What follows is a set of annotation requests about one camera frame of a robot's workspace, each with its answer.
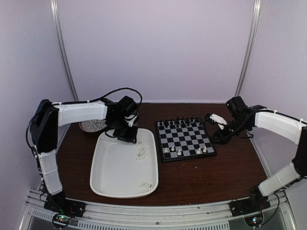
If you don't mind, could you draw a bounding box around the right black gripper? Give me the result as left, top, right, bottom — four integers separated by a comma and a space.
210, 117, 250, 145

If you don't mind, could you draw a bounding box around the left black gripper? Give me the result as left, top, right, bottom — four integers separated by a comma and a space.
109, 116, 138, 144

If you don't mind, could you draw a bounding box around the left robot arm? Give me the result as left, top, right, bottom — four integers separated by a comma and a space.
26, 96, 140, 213

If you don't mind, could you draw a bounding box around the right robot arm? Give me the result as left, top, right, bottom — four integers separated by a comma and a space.
204, 96, 307, 212

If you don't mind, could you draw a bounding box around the black chess pieces row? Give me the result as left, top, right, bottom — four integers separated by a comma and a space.
156, 116, 202, 130

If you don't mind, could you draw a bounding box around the white chess piece pair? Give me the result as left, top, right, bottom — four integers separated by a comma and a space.
140, 182, 153, 189

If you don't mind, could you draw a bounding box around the white rectangular tray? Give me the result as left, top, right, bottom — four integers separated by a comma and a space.
90, 128, 159, 199

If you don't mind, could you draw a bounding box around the patterned ceramic plate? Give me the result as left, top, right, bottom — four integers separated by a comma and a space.
79, 120, 107, 133

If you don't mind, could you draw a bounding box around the black and white chessboard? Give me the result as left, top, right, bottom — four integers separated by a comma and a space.
155, 122, 217, 162

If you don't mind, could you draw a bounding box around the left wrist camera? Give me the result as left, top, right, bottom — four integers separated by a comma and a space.
125, 115, 139, 127

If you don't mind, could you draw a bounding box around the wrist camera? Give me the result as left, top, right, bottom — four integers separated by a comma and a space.
204, 113, 227, 125
125, 115, 139, 127

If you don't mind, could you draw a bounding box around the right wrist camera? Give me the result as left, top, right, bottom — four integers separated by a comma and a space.
204, 113, 227, 125

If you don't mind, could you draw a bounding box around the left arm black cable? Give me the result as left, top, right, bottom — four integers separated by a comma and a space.
100, 87, 143, 113

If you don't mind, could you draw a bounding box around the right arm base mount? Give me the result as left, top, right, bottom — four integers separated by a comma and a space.
229, 198, 271, 217

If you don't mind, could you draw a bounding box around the front aluminium rail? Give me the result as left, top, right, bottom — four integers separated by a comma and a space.
19, 186, 295, 230

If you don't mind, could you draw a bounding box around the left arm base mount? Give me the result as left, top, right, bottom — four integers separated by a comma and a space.
44, 198, 86, 218

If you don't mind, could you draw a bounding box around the right aluminium frame post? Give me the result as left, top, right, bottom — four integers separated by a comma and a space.
235, 0, 262, 96

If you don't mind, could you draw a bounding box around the aluminium frame post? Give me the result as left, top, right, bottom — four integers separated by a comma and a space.
235, 0, 262, 96
50, 0, 79, 101

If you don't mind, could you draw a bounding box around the left aluminium frame post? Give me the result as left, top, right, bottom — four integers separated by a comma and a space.
50, 0, 79, 101

